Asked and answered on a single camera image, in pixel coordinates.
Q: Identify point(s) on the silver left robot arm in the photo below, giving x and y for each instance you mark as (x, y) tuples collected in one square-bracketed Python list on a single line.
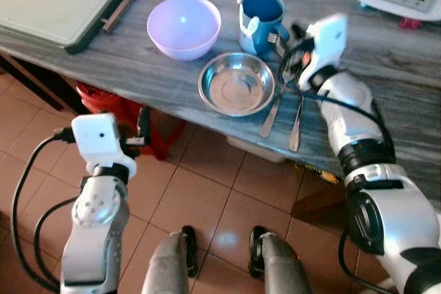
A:
[(96, 232)]

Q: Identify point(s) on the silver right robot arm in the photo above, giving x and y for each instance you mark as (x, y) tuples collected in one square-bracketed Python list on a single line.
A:
[(375, 204)]

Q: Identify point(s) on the red plastic stool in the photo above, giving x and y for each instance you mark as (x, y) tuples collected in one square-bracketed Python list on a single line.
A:
[(131, 111)]

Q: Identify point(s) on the blue ceramic mug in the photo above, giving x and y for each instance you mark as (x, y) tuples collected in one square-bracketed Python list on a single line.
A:
[(262, 12)]

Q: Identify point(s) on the shallow steel bowl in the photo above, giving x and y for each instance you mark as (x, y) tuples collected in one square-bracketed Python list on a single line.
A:
[(236, 85)]

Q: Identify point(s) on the steel spoon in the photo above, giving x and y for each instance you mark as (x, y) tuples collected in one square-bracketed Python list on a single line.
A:
[(296, 129)]

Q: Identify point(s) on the lavender plastic bowl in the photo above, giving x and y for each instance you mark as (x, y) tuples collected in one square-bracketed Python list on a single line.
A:
[(184, 27)]

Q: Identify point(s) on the white box under table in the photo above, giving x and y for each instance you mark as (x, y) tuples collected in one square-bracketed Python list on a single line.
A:
[(255, 149)]

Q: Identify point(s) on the small red object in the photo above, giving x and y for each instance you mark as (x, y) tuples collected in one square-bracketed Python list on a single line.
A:
[(410, 23)]

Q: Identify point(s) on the grey left robot leg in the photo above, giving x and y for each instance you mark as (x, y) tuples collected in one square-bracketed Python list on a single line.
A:
[(169, 266)]

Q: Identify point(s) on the grey robot leg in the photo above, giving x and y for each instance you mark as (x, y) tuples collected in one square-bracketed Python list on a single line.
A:
[(169, 266), (282, 266)]

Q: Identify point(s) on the white green-edged cutting board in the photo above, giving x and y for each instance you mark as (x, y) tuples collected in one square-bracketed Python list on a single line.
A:
[(62, 1)]

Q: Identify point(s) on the grey right robot leg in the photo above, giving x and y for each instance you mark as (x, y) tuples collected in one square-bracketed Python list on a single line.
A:
[(282, 266)]

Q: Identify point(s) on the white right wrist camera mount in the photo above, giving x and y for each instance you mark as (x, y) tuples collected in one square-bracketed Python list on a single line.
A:
[(328, 38)]

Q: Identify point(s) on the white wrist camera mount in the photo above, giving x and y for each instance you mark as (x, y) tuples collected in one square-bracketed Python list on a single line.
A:
[(328, 38), (100, 139)]

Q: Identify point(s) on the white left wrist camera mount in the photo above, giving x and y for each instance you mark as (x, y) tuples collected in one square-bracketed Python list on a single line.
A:
[(100, 139)]

